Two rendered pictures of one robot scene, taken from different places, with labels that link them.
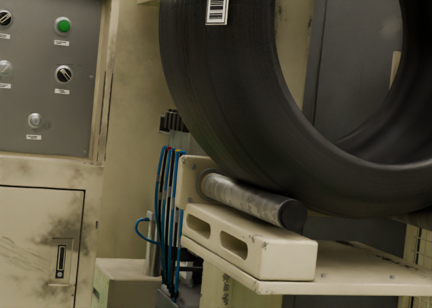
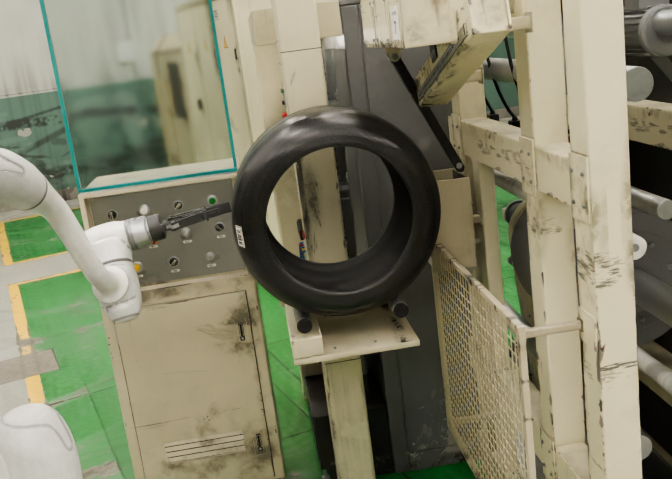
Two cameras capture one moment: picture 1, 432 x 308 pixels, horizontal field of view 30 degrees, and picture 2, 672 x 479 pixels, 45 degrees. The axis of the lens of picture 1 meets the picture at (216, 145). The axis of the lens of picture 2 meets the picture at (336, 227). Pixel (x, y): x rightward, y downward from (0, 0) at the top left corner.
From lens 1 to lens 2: 141 cm
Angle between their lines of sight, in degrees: 19
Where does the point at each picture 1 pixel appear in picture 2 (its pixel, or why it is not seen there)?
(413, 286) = (381, 346)
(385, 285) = (365, 349)
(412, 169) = (365, 290)
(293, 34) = (327, 195)
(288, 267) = (308, 350)
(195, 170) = not seen: hidden behind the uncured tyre
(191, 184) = not seen: hidden behind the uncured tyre
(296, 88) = (337, 224)
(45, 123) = (216, 256)
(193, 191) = not seen: hidden behind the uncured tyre
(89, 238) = (254, 315)
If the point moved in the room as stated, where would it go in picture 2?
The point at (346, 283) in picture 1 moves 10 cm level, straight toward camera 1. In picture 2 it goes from (342, 352) to (328, 366)
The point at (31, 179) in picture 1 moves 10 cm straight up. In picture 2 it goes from (214, 291) to (209, 264)
